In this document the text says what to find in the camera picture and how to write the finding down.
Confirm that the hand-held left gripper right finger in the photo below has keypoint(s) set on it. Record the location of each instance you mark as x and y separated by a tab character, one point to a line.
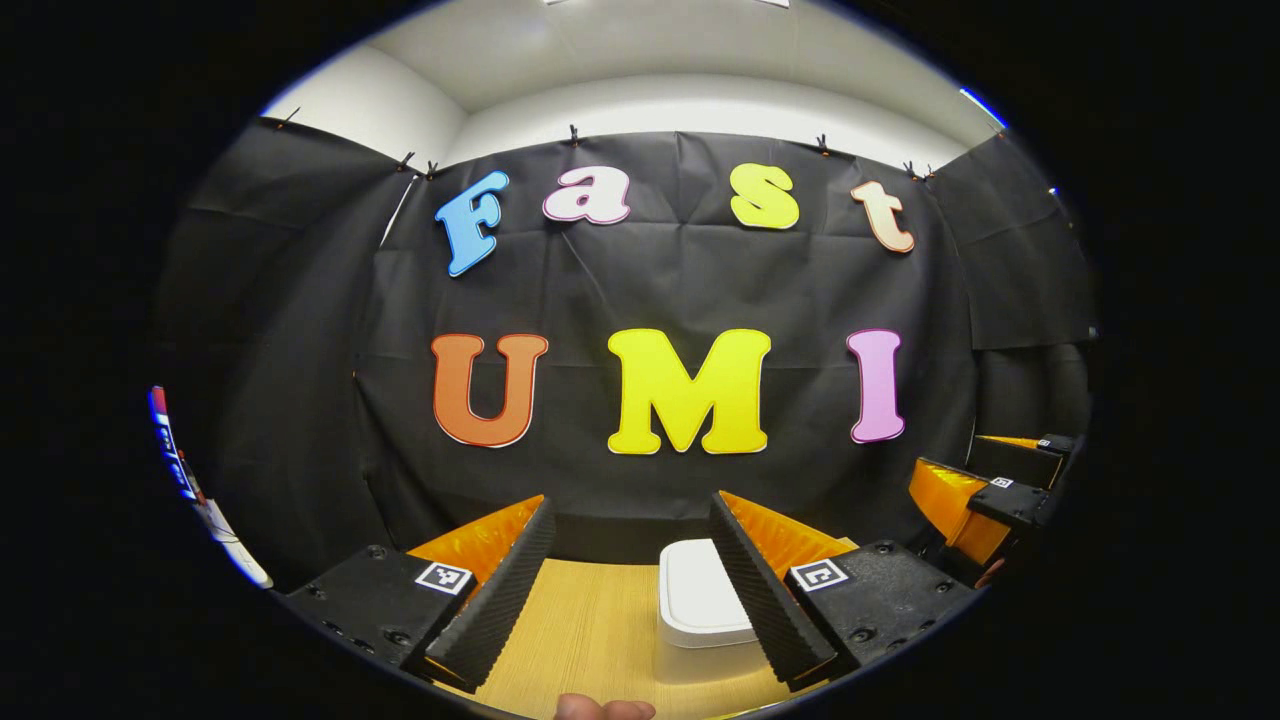
755	590

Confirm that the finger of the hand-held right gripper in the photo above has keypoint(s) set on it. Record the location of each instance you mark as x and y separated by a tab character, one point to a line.
1010	502
1055	443

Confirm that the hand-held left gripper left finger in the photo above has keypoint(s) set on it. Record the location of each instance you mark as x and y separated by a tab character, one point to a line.
505	590

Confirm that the white desktop garbage bin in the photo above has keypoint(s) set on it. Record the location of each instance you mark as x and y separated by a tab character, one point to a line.
700	590

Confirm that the wooden desktop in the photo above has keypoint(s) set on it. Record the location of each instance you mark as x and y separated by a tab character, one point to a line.
590	640

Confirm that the black backdrop cloth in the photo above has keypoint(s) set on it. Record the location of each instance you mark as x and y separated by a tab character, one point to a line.
600	290

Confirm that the computer monitor screen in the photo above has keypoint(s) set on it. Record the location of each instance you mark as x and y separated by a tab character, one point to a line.
160	420

